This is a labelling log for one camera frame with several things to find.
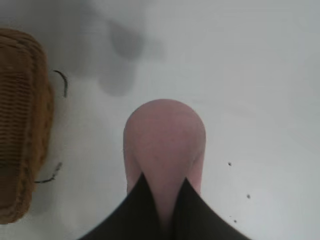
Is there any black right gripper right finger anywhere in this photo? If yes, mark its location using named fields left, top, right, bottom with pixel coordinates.
left=172, top=177, right=253, bottom=240

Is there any brown woven wicker basket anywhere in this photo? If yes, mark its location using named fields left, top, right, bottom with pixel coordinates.
left=0, top=27, right=55, bottom=225

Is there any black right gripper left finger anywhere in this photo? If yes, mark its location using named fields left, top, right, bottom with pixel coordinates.
left=80, top=172, right=173, bottom=240

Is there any pink peach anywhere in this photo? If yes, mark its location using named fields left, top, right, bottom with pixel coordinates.
left=123, top=98, right=207, bottom=230

